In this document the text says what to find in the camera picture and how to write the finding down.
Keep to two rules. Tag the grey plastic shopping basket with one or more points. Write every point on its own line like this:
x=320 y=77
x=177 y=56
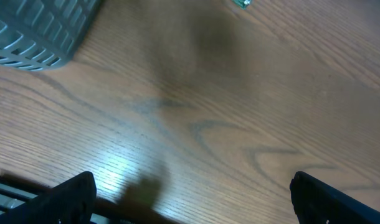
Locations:
x=43 y=34

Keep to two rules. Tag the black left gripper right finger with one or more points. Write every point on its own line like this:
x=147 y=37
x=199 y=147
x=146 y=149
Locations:
x=317 y=202

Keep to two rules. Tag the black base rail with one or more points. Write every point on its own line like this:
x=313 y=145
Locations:
x=9 y=196

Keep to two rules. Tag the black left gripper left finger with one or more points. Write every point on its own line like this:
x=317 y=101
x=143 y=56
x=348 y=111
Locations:
x=59 y=202

